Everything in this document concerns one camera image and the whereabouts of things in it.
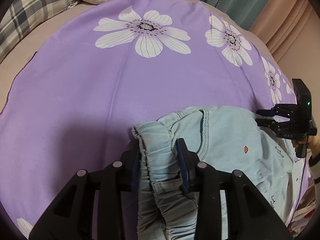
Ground plaid pillow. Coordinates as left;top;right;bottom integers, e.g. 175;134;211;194
1;0;80;61

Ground purple floral bed sheet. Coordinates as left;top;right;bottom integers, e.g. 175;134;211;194
1;0;297;239

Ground light blue strawberry pants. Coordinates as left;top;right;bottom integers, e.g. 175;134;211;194
132;106;303;239

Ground pink curtain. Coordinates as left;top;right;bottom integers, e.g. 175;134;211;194
249;0;320;66

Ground person's right hand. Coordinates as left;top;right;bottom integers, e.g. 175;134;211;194
292;134;320;159

